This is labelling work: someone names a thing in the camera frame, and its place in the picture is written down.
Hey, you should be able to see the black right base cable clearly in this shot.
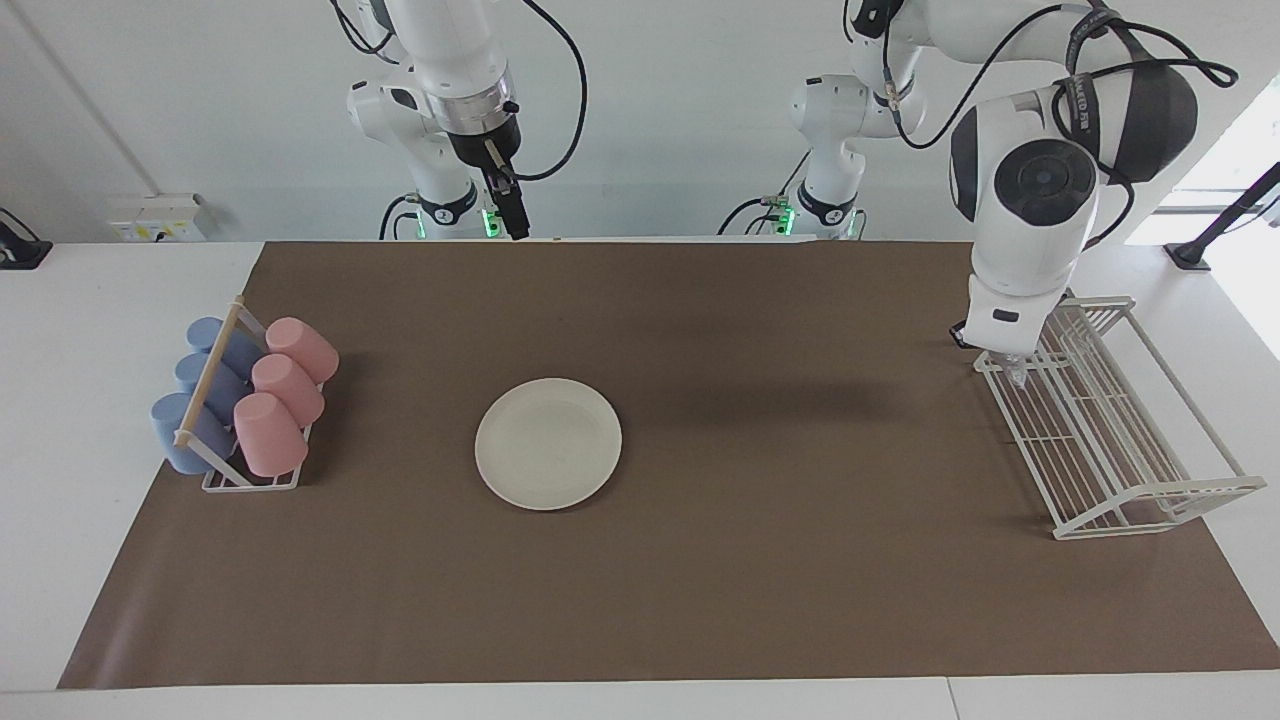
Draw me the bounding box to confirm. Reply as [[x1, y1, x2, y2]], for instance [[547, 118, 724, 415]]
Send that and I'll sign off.
[[378, 193, 421, 241]]

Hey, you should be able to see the blue plastic cup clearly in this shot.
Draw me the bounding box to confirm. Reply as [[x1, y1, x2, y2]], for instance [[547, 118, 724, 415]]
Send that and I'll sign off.
[[186, 317, 263, 379], [150, 392, 239, 476], [175, 352, 251, 421]]

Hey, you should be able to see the brown table mat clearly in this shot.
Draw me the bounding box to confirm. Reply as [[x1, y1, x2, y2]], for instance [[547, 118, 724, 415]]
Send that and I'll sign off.
[[57, 240, 1280, 691]]

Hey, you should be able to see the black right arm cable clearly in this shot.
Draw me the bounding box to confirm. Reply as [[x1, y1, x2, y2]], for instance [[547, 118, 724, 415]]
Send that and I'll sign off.
[[512, 0, 589, 184]]

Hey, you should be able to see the black left base cable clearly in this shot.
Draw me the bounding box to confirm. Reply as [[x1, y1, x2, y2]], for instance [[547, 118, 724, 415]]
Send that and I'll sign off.
[[716, 150, 813, 239]]

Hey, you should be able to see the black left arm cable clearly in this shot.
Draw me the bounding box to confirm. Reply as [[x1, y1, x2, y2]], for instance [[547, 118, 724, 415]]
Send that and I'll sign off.
[[880, 0, 1241, 251]]

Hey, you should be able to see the white wire dish rack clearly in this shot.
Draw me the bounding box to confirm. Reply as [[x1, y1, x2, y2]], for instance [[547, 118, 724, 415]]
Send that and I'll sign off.
[[974, 295, 1267, 541]]

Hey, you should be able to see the white wall socket box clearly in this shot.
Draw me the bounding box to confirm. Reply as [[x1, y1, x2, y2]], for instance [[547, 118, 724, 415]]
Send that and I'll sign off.
[[107, 195, 207, 244]]

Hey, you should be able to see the pink plastic cup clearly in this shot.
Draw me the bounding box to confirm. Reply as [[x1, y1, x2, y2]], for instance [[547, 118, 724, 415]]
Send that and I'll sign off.
[[233, 392, 309, 478], [265, 317, 340, 386], [251, 354, 326, 429]]

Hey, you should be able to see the cup holder rack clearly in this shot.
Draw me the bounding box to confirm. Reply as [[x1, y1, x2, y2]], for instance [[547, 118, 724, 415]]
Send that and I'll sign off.
[[173, 296, 326, 493]]

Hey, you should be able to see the black table clamp mount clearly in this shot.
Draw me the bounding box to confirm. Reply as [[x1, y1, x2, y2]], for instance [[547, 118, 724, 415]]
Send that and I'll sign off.
[[0, 207, 53, 271]]

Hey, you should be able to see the cream round plate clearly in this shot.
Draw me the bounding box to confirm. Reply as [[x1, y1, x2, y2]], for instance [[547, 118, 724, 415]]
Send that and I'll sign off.
[[474, 377, 623, 512]]

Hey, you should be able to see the black angled stand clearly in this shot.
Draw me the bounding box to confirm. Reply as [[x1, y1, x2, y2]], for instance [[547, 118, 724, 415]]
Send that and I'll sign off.
[[1165, 160, 1280, 271]]

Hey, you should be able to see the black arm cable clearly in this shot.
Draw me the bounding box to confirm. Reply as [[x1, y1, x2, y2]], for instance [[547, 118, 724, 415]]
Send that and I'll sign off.
[[880, 0, 1241, 251], [512, 0, 589, 184]]

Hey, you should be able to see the black base cable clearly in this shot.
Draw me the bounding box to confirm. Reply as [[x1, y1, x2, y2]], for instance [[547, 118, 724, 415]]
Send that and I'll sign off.
[[716, 150, 813, 239], [378, 193, 421, 241]]

